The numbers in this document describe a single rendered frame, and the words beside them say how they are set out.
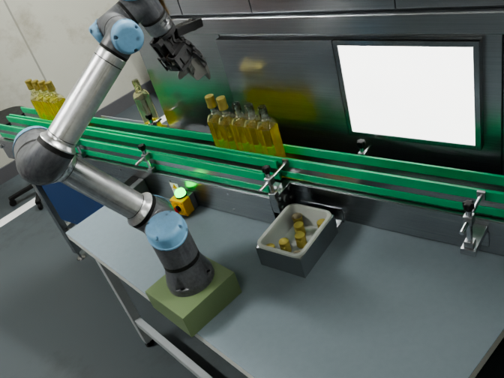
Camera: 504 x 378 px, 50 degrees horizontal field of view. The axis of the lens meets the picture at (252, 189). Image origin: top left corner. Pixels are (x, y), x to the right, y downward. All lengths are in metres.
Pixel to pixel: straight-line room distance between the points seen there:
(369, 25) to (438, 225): 0.62
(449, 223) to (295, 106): 0.66
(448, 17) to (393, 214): 0.60
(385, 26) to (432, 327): 0.83
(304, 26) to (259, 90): 0.33
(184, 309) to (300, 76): 0.84
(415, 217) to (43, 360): 2.05
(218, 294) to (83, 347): 1.42
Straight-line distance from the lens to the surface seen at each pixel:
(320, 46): 1.75
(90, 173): 1.58
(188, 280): 1.64
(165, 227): 1.57
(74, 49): 4.93
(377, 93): 1.74
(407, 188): 1.68
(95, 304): 3.16
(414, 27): 1.60
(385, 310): 1.58
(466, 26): 1.56
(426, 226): 1.73
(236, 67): 1.99
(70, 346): 3.02
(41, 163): 1.41
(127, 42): 1.34
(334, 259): 1.74
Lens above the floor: 1.96
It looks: 34 degrees down
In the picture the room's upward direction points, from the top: 18 degrees counter-clockwise
